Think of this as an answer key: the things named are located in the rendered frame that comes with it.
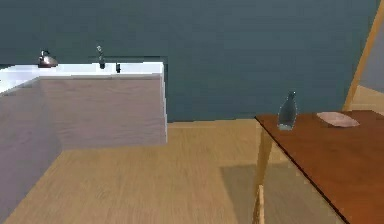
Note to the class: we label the tan wooden door frame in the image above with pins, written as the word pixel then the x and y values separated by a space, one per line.
pixel 363 56

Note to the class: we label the pale pink plate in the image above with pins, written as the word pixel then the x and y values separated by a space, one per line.
pixel 338 119

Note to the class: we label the brown metal kettle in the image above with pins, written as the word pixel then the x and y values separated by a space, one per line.
pixel 46 61

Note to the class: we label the clear grey glass bottle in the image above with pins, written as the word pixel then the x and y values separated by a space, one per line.
pixel 287 113

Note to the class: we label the grey kitchen counter cabinet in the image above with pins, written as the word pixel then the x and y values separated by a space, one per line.
pixel 100 110

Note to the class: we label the small black shaker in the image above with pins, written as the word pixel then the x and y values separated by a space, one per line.
pixel 118 67

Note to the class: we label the brown wooden table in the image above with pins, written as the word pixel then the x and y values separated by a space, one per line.
pixel 336 156

